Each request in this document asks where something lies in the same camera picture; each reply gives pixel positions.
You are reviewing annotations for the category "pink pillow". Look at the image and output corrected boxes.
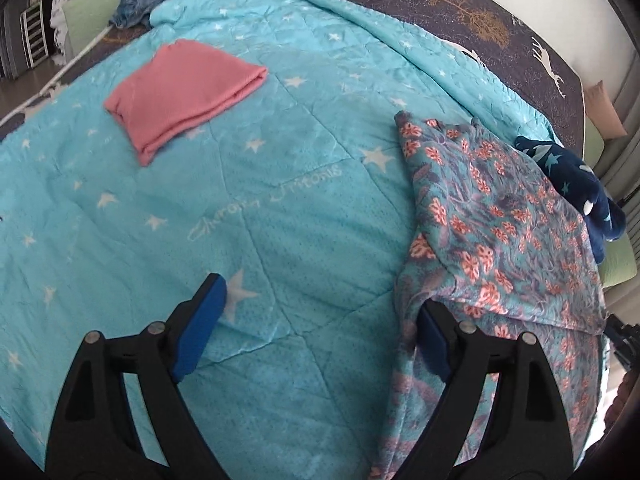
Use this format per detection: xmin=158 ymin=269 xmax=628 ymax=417
xmin=584 ymin=81 xmax=627 ymax=141

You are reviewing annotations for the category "turquoise star quilt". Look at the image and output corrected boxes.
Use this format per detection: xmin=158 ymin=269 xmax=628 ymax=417
xmin=1 ymin=0 xmax=554 ymax=479

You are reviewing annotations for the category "floral teal garment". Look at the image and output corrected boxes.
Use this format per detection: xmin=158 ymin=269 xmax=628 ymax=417
xmin=370 ymin=112 xmax=605 ymax=479

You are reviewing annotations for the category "folded pink cloth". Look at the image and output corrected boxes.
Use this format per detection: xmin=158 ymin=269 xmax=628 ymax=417
xmin=103 ymin=39 xmax=268 ymax=167

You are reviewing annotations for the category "dark deer-pattern bed sheet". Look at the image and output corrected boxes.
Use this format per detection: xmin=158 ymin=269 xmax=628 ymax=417
xmin=1 ymin=0 xmax=586 ymax=154

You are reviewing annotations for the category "navy star fleece garment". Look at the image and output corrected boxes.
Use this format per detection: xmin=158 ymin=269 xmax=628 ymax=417
xmin=514 ymin=136 xmax=626 ymax=264

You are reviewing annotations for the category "green pillow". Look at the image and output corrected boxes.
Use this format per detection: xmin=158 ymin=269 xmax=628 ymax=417
xmin=599 ymin=233 xmax=638 ymax=289

